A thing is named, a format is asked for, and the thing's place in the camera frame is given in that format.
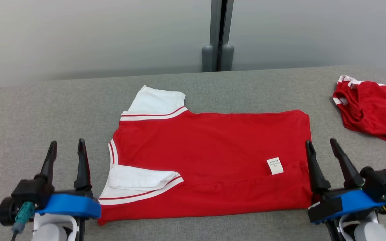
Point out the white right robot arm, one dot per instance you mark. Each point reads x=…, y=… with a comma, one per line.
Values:
x=367, y=232

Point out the red white t-shirt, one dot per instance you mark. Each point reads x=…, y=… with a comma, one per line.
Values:
x=213, y=150

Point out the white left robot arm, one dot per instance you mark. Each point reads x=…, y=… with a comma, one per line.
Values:
x=49, y=234

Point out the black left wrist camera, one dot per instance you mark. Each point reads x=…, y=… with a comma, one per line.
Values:
x=30, y=190

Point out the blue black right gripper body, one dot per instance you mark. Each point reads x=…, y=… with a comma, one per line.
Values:
x=354, y=202

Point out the red shorts white stripe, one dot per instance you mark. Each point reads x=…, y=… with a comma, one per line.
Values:
x=377, y=107

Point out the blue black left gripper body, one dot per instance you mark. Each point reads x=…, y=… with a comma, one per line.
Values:
x=69, y=206

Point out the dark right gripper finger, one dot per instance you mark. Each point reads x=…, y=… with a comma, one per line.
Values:
x=348, y=170
x=317, y=170

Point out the grey rounded post cap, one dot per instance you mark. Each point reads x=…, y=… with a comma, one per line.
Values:
x=207, y=58
x=227, y=57

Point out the grey fabric sofa seat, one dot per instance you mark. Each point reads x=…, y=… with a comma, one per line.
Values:
x=45, y=117

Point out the grey partition post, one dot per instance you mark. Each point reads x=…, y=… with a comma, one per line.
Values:
x=221, y=20

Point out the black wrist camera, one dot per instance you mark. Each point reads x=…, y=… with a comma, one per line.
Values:
x=384, y=182
x=30, y=190

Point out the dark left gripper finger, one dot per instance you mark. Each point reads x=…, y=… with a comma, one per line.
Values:
x=49, y=164
x=83, y=170

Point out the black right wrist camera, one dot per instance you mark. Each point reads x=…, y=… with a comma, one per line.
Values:
x=384, y=182

